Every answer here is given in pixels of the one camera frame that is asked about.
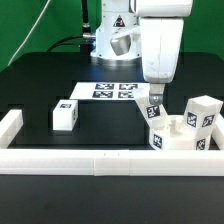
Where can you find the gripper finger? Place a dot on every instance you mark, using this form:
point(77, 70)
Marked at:
point(156, 93)

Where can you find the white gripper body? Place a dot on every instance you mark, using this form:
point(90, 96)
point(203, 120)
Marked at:
point(160, 42)

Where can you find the white round stool seat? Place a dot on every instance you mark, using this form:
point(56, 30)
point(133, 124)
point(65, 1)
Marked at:
point(171, 138)

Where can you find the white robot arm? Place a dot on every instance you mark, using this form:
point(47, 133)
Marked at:
point(118, 40)

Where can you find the white sheet with markers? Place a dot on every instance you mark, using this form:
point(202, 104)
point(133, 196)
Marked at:
point(105, 90)

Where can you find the white U-shaped fence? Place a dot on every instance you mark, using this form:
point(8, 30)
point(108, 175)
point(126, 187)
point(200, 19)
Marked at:
point(101, 162)

